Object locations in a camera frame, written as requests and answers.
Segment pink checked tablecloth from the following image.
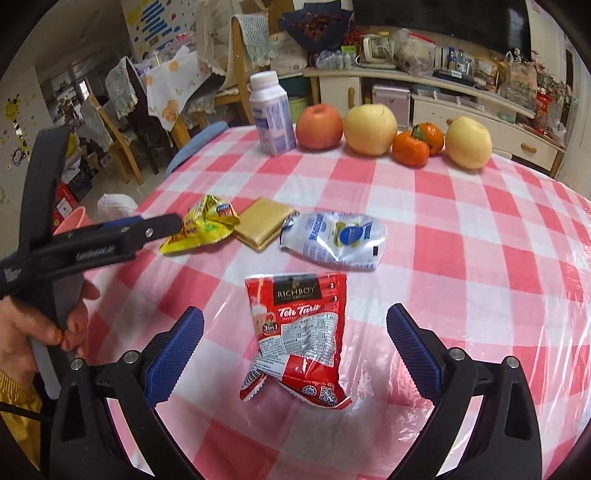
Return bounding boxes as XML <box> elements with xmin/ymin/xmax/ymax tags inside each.
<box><xmin>83</xmin><ymin>124</ymin><xmax>591</xmax><ymax>480</ymax></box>

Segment orange mandarin with leaf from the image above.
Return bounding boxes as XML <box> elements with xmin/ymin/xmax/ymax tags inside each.
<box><xmin>412</xmin><ymin>122</ymin><xmax>445</xmax><ymax>156</ymax></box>

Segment wooden chair with grey cloth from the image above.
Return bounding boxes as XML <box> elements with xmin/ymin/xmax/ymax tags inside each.
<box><xmin>88</xmin><ymin>58</ymin><xmax>145</xmax><ymax>184</ymax></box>

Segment cream television cabinet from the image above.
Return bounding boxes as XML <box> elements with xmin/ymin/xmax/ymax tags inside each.
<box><xmin>302</xmin><ymin>67</ymin><xmax>566</xmax><ymax>178</ymax></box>

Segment bee wall sticker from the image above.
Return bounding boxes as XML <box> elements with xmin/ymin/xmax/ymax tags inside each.
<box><xmin>4</xmin><ymin>92</ymin><xmax>38</xmax><ymax>168</ymax></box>

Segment wall poster with blue stickers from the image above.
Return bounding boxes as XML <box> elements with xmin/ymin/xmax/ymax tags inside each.
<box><xmin>121</xmin><ymin>0</ymin><xmax>199</xmax><ymax>56</ymax></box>

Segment pink plastic bucket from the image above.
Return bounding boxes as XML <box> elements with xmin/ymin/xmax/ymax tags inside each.
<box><xmin>53</xmin><ymin>206</ymin><xmax>89</xmax><ymax>236</ymax></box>

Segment gold packet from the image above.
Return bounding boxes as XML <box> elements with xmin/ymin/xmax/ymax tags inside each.
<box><xmin>233</xmin><ymin>197</ymin><xmax>296</xmax><ymax>252</ymax></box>

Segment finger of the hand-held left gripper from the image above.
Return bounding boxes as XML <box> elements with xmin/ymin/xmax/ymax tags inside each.
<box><xmin>64</xmin><ymin>213</ymin><xmax>184</xmax><ymax>278</ymax></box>
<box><xmin>54</xmin><ymin>215</ymin><xmax>145</xmax><ymax>244</ymax></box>

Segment dark blue flower bouquet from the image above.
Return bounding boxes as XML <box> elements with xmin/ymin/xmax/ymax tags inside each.
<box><xmin>278</xmin><ymin>0</ymin><xmax>354</xmax><ymax>51</ymax></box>

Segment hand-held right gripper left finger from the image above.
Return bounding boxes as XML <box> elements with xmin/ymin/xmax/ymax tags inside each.
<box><xmin>48</xmin><ymin>305</ymin><xmax>206</xmax><ymax>480</ymax></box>

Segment pink metal box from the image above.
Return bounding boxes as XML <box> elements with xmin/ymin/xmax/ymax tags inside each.
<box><xmin>372</xmin><ymin>84</ymin><xmax>411</xmax><ymax>127</ymax></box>

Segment white milk bottle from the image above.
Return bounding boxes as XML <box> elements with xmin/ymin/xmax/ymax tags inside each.
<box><xmin>249</xmin><ymin>71</ymin><xmax>297</xmax><ymax>158</ymax></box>

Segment red apple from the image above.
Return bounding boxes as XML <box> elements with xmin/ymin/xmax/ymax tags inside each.
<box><xmin>295</xmin><ymin>104</ymin><xmax>345</xmax><ymax>151</ymax></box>

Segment white cloth with orange print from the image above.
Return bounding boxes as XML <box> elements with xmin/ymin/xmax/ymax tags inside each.
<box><xmin>141</xmin><ymin>46</ymin><xmax>214</xmax><ymax>132</ymax></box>

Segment black television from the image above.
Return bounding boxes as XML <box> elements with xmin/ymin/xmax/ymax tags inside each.
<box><xmin>353</xmin><ymin>0</ymin><xmax>532</xmax><ymax>54</ymax></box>

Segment red cardboard boxes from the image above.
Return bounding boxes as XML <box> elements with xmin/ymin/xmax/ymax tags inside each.
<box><xmin>52</xmin><ymin>182</ymin><xmax>78</xmax><ymax>223</ymax></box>

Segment red gift bag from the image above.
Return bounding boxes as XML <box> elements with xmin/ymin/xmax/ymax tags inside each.
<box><xmin>536</xmin><ymin>90</ymin><xmax>556</xmax><ymax>131</ymax></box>

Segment green tin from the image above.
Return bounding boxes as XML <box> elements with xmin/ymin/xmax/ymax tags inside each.
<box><xmin>286</xmin><ymin>95</ymin><xmax>311</xmax><ymax>121</ymax></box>

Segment pack of water bottles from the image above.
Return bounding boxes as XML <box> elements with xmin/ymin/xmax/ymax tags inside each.
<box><xmin>316</xmin><ymin>50</ymin><xmax>356</xmax><ymax>70</ymax></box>

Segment clear plastic bag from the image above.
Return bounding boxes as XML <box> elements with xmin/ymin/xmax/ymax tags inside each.
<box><xmin>392</xmin><ymin>28</ymin><xmax>437</xmax><ymax>75</ymax></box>

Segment red instant tea packet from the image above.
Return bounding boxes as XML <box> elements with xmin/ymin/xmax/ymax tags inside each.
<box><xmin>240</xmin><ymin>271</ymin><xmax>353</xmax><ymax>411</ymax></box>

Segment blue chair seat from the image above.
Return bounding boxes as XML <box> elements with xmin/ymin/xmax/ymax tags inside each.
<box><xmin>166</xmin><ymin>122</ymin><xmax>232</xmax><ymax>175</ymax></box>

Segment white blue plastic pouch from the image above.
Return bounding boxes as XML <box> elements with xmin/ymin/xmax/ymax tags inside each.
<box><xmin>279</xmin><ymin>210</ymin><xmax>387</xmax><ymax>272</ymax></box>

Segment yellow snack wrapper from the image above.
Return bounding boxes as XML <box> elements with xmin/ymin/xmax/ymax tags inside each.
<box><xmin>159</xmin><ymin>195</ymin><xmax>241</xmax><ymax>256</ymax></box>

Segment white plastic bag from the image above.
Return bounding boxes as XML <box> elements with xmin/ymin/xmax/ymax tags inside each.
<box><xmin>97</xmin><ymin>193</ymin><xmax>138</xmax><ymax>223</ymax></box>

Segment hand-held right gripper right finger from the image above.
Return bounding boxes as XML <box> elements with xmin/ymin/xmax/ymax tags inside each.
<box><xmin>386</xmin><ymin>304</ymin><xmax>543</xmax><ymax>480</ymax></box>

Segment wooden chair with knitted cloth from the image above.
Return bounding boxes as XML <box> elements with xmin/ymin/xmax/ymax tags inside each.
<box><xmin>226</xmin><ymin>14</ymin><xmax>274</xmax><ymax>126</ymax></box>

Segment pink flower arrangement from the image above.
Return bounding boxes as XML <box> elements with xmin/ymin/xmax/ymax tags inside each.
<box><xmin>531</xmin><ymin>51</ymin><xmax>574</xmax><ymax>118</ymax></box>

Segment clear bag with handles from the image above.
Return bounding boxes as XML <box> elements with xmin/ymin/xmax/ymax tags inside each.
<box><xmin>499</xmin><ymin>51</ymin><xmax>539</xmax><ymax>99</ymax></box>

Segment yellow pear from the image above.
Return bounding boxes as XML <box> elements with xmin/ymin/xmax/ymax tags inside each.
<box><xmin>444</xmin><ymin>116</ymin><xmax>493</xmax><ymax>168</ymax></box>
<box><xmin>344</xmin><ymin>104</ymin><xmax>399</xmax><ymax>156</ymax></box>

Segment white kettle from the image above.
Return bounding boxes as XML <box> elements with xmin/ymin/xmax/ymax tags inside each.
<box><xmin>355</xmin><ymin>33</ymin><xmax>395</xmax><ymax>70</ymax></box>

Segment person's left hand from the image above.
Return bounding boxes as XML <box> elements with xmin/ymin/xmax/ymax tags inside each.
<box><xmin>0</xmin><ymin>281</ymin><xmax>101</xmax><ymax>376</ymax></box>

